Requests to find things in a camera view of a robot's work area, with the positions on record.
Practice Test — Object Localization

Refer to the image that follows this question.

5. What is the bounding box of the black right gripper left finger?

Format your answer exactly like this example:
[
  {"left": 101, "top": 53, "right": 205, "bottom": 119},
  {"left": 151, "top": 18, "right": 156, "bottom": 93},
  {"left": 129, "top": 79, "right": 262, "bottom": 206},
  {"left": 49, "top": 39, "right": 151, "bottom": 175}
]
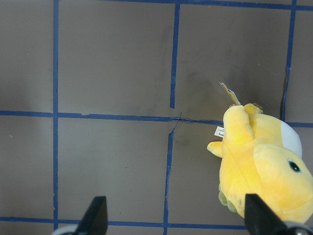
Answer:
[{"left": 75, "top": 196, "right": 108, "bottom": 235}]

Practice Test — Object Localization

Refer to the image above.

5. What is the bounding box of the yellow plush dinosaur toy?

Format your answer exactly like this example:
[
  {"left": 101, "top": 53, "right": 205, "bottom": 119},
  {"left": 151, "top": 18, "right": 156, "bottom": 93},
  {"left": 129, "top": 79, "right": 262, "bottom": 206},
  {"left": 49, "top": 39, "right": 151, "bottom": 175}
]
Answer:
[{"left": 207, "top": 90, "right": 313, "bottom": 223}]

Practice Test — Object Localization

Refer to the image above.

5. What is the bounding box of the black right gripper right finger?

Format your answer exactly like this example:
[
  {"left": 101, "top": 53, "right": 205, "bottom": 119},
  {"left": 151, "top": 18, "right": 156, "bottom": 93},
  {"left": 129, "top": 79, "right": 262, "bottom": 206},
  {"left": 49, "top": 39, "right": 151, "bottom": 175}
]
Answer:
[{"left": 244, "top": 194, "right": 293, "bottom": 235}]

